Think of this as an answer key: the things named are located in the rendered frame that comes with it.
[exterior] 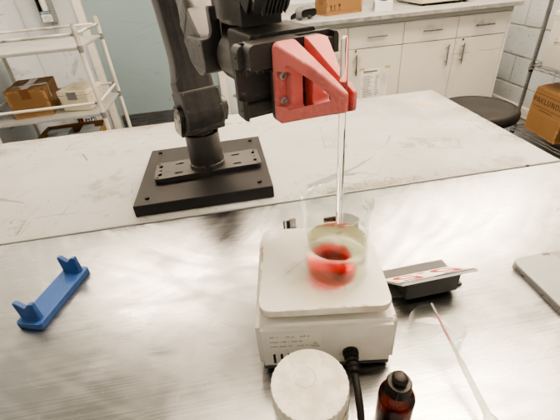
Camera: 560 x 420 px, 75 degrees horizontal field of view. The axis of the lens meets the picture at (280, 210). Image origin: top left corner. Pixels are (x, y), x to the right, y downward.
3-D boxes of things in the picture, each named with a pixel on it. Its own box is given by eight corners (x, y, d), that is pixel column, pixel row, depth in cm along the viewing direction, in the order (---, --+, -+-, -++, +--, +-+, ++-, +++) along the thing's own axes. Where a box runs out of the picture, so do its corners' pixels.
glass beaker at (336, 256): (298, 254, 38) (294, 185, 34) (357, 247, 39) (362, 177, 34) (310, 305, 33) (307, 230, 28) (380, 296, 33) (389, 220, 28)
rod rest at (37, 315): (69, 270, 52) (59, 251, 50) (91, 272, 51) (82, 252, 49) (18, 328, 44) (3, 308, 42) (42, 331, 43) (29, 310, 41)
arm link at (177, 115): (227, 96, 62) (215, 90, 67) (177, 107, 59) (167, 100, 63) (232, 131, 66) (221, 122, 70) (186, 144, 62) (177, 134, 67)
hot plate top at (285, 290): (262, 236, 42) (262, 229, 42) (366, 229, 42) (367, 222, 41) (258, 319, 32) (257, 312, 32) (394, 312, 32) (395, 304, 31)
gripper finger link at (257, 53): (383, 47, 26) (311, 29, 32) (296, 64, 23) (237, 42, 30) (374, 136, 30) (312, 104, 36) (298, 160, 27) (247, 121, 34)
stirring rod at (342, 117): (333, 253, 36) (338, 35, 25) (338, 251, 37) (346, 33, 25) (337, 257, 36) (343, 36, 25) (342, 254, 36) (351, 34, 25)
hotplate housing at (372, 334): (265, 245, 53) (260, 199, 49) (355, 240, 53) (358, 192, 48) (260, 395, 35) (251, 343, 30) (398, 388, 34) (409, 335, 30)
